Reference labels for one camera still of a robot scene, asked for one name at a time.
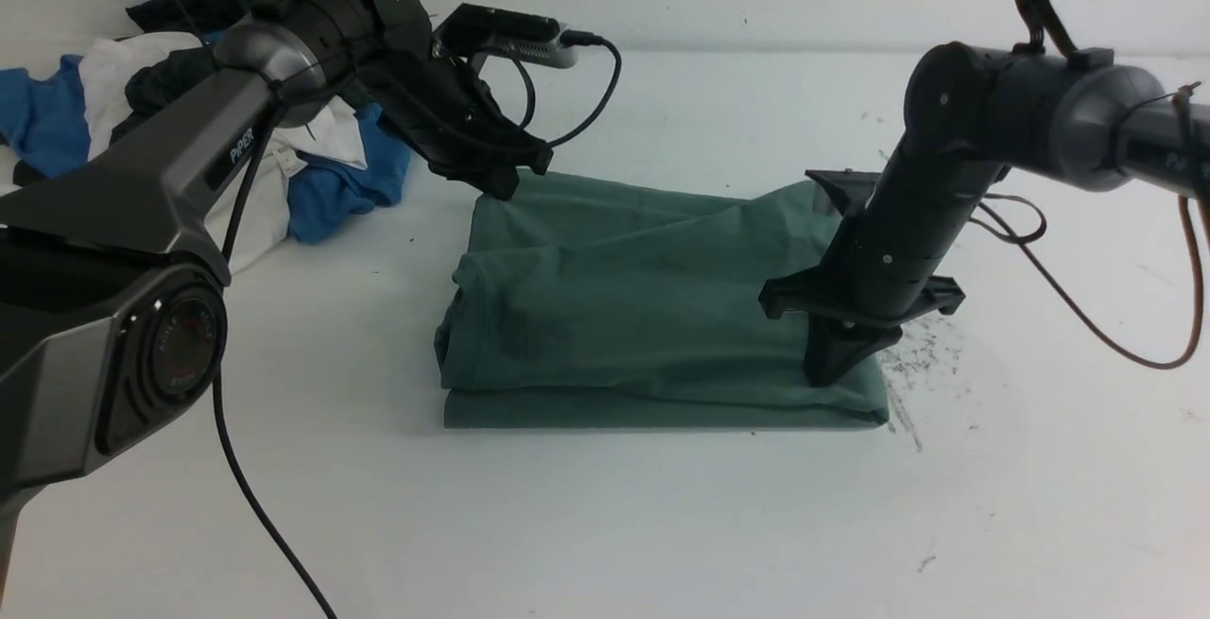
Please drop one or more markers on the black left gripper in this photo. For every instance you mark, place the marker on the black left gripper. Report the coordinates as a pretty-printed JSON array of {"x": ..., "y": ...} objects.
[{"x": 440, "y": 107}]

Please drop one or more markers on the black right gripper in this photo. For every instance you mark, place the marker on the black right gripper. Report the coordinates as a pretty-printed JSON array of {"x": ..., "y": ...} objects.
[{"x": 880, "y": 258}]

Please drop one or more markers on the green long-sleeve top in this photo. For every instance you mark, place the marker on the green long-sleeve top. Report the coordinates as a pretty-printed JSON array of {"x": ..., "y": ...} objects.
[{"x": 586, "y": 304}]

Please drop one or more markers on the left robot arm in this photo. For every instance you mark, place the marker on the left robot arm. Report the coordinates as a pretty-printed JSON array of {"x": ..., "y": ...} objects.
[{"x": 114, "y": 321}]

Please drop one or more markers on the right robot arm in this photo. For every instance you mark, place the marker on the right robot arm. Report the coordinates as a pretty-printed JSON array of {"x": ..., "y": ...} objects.
[{"x": 1089, "y": 123}]

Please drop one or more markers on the white garment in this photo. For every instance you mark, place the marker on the white garment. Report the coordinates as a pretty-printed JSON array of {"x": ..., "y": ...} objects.
[{"x": 61, "y": 122}]

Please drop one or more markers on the dark grey garment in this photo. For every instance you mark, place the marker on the dark grey garment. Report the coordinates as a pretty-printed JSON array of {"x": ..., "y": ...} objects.
[{"x": 179, "y": 34}]

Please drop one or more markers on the blue garment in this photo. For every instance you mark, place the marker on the blue garment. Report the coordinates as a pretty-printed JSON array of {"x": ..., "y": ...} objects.
[{"x": 324, "y": 196}]

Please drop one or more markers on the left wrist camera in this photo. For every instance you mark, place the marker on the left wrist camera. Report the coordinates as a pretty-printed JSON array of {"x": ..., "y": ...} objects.
[{"x": 475, "y": 32}]

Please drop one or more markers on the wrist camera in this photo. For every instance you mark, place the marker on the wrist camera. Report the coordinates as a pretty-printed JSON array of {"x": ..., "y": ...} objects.
[
  {"x": 837, "y": 191},
  {"x": 475, "y": 32}
]

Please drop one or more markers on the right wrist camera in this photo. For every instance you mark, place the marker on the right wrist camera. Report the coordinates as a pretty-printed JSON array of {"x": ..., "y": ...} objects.
[{"x": 837, "y": 191}]

